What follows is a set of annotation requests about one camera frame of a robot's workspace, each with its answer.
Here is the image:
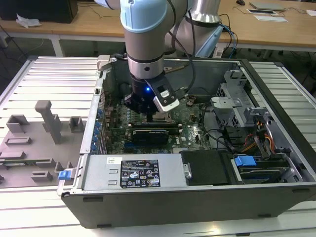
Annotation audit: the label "metal socket cover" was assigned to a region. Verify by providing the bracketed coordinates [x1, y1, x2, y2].
[153, 111, 174, 122]

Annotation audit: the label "CPU socket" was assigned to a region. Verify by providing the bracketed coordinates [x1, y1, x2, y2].
[145, 111, 174, 123]

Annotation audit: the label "RAM slot white clips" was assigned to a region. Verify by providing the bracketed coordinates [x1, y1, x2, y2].
[129, 127, 184, 132]
[129, 123, 183, 127]

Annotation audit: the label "black graphics card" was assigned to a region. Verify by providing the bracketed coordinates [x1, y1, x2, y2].
[132, 128, 170, 147]

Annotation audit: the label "green motherboard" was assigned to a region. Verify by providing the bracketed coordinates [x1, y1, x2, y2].
[102, 97, 218, 155]

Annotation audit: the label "wooden desk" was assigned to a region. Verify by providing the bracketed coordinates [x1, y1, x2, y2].
[0, 0, 316, 54]

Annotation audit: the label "grey metal disk bay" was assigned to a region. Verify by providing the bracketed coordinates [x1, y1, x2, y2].
[211, 70, 272, 129]

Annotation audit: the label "grey power supply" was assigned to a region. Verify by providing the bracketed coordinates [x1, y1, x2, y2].
[81, 154, 191, 192]

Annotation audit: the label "blue case latch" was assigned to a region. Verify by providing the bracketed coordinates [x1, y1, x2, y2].
[58, 169, 71, 181]

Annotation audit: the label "grey parts rack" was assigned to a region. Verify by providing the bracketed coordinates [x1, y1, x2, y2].
[0, 100, 87, 188]

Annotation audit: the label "black monitor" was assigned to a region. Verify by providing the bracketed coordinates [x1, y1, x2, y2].
[0, 0, 79, 24]

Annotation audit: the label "black open PC case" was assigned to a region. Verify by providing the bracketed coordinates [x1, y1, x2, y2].
[57, 55, 316, 229]

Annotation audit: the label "hard disk in blue carrier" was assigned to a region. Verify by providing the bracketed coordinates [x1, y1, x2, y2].
[232, 154, 292, 185]

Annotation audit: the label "crumpled white paper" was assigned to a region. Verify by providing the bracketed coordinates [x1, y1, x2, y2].
[16, 13, 41, 28]

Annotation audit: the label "white framed paper sheet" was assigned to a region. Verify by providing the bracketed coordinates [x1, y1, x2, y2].
[245, 8, 278, 16]

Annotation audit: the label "silver laptop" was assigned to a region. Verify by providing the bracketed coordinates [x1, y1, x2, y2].
[249, 1, 287, 12]

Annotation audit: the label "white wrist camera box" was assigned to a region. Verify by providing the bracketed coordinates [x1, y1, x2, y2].
[145, 76, 180, 113]

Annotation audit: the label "grey case handle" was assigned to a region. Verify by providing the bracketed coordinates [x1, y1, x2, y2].
[96, 54, 112, 72]

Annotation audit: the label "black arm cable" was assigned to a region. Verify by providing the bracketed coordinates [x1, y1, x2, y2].
[170, 7, 198, 97]

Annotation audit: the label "blue cable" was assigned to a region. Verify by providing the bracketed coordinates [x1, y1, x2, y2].
[221, 23, 239, 59]

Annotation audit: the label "orange yellow wire bundle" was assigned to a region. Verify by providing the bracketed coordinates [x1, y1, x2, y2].
[243, 120, 276, 154]

